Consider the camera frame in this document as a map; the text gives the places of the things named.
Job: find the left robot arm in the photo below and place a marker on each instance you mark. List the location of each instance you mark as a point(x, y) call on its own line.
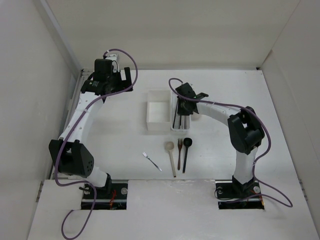
point(69, 152)

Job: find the white square box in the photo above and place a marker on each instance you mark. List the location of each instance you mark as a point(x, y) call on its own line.
point(158, 116)

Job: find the brown wooden fork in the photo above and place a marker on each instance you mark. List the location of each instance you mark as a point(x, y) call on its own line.
point(179, 145)

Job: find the white perforated basket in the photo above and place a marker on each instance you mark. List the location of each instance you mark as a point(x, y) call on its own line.
point(173, 98)

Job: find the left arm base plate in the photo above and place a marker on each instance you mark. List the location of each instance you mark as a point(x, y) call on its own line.
point(112, 198)

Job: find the small metal fork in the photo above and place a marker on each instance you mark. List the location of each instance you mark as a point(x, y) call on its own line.
point(147, 157)

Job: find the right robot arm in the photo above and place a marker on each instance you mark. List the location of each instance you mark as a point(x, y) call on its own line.
point(245, 131)

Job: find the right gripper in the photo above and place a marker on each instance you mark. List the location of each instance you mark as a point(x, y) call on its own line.
point(180, 111)

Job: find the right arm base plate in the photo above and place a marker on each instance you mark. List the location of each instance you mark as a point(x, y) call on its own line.
point(229, 199)

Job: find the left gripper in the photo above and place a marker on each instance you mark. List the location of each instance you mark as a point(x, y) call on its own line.
point(123, 85)

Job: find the beige wooden spoon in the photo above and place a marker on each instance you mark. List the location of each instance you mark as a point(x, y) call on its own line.
point(169, 146)

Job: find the black spoon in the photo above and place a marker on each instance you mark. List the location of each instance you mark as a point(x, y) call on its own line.
point(187, 142)

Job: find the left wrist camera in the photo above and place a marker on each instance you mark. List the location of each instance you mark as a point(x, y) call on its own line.
point(111, 56)

